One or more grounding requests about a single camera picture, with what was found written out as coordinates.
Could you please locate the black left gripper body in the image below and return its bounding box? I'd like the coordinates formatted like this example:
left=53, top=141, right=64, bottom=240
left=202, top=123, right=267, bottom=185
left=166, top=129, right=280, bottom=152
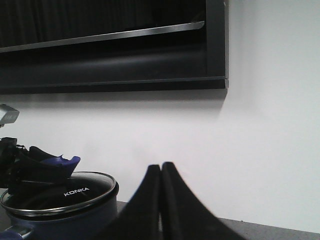
left=0, top=137, right=24, bottom=188

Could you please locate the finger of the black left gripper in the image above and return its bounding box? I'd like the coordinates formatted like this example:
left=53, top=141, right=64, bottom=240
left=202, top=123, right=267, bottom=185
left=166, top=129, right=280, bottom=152
left=8, top=151, right=73, bottom=195
left=28, top=146, right=62, bottom=163

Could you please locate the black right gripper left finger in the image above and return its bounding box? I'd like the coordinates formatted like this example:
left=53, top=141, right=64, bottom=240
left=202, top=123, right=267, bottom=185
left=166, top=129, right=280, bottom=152
left=94, top=164, right=161, bottom=240

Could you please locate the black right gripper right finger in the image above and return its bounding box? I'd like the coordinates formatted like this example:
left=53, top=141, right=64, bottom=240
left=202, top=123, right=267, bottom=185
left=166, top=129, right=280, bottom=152
left=161, top=162, right=244, bottom=240

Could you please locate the glass pot lid blue knob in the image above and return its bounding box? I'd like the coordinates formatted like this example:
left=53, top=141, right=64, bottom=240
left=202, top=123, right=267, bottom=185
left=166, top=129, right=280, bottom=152
left=0, top=156, right=119, bottom=217

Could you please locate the dark blue cooking pot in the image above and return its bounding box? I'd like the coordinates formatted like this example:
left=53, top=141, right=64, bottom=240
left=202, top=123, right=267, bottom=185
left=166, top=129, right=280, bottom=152
left=0, top=187, right=119, bottom=240

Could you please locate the black range hood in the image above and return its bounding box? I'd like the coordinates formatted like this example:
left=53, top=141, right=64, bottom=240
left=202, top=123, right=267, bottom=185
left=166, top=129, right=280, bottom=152
left=0, top=0, right=229, bottom=94

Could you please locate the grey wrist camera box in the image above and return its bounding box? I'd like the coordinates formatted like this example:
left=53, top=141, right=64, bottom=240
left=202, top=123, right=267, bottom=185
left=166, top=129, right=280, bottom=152
left=0, top=104, right=20, bottom=127

